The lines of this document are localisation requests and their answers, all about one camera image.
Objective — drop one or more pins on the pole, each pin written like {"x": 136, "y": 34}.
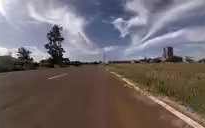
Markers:
{"x": 104, "y": 56}

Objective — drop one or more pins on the low long building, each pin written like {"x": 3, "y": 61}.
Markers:
{"x": 121, "y": 61}

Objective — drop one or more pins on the reddish brown asphalt road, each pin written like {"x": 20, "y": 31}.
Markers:
{"x": 86, "y": 100}

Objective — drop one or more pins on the tall dark tree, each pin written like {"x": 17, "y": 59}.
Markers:
{"x": 55, "y": 43}

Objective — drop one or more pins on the pale concrete kerb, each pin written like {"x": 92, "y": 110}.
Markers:
{"x": 156, "y": 101}

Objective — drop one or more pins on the tall building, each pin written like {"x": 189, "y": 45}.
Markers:
{"x": 168, "y": 53}

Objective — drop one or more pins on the dry grass field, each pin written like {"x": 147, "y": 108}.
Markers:
{"x": 176, "y": 80}

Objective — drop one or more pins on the small dark tree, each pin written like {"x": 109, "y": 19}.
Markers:
{"x": 24, "y": 54}

